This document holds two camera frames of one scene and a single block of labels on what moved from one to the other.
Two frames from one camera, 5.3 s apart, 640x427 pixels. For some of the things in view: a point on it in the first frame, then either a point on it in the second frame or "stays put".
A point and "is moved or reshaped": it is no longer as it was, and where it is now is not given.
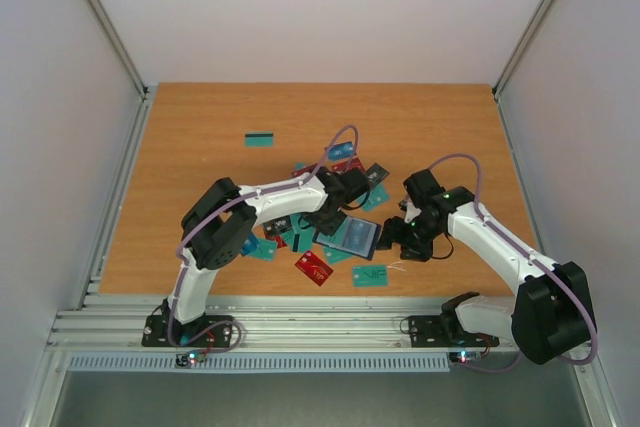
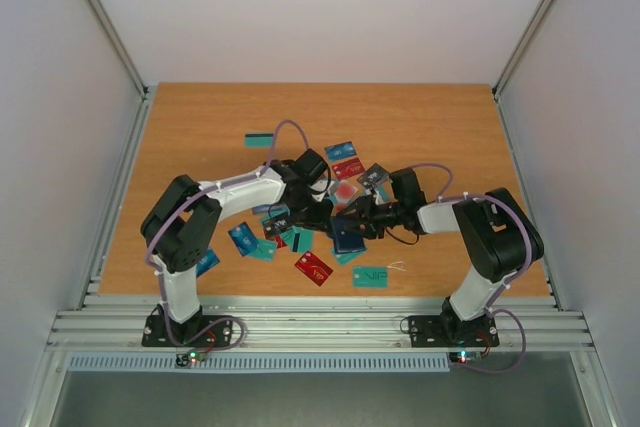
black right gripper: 405,236 -> 370,217
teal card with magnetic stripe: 259,138 stays put
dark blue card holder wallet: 355,237 is moved or reshaped
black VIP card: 279,226 stays put
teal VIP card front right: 371,276 stays put
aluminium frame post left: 102,18 stays put
